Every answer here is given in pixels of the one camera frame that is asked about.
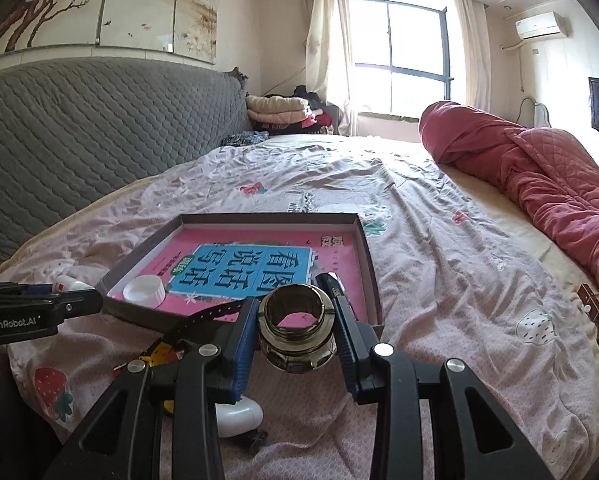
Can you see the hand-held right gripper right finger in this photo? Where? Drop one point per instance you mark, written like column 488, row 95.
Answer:
column 348, row 355

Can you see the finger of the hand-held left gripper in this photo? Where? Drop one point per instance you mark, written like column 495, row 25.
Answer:
column 34, row 288
column 81, row 302

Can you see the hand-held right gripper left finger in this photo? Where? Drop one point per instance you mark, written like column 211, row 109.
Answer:
column 244, row 350

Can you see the white pill bottle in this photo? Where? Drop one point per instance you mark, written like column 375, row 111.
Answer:
column 71, row 284

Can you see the shallow grey cardboard box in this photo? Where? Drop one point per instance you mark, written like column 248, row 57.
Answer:
column 129, row 311

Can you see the black and yellow wristwatch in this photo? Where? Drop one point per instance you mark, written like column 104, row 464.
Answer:
column 214, row 311

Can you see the white ribbed bottle cap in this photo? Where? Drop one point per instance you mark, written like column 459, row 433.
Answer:
column 144, row 290

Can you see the white earbuds case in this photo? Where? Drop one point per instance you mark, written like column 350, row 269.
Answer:
column 239, row 417

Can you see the pink and blue book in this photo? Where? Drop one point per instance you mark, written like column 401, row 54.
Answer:
column 229, row 237

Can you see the pink strawberry print bedsheet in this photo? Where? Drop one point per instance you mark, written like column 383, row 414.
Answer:
column 454, row 270

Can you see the grey quilted headboard cover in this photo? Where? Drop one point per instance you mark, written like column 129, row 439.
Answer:
column 104, row 120

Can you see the dark patterned cloth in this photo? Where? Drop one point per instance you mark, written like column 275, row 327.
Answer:
column 244, row 138

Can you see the cream mattress pad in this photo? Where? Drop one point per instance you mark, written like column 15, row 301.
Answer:
column 504, row 210

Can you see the pile of folded clothes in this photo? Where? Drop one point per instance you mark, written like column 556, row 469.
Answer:
column 279, row 107

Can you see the small brown box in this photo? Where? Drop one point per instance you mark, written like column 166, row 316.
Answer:
column 592, row 297

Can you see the pink quilted blanket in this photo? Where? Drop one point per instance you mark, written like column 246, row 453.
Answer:
column 544, row 170

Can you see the cream curtain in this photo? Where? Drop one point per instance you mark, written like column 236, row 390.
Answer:
column 329, row 50
column 472, row 50

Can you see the dark framed window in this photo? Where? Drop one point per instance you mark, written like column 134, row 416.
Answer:
column 409, row 40

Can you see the white air conditioner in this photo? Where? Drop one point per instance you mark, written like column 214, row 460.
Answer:
column 539, row 25

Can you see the floral wall painting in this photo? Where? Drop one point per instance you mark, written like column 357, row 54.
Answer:
column 129, row 5

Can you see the white metal frame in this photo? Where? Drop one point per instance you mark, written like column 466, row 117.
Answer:
column 542, row 110

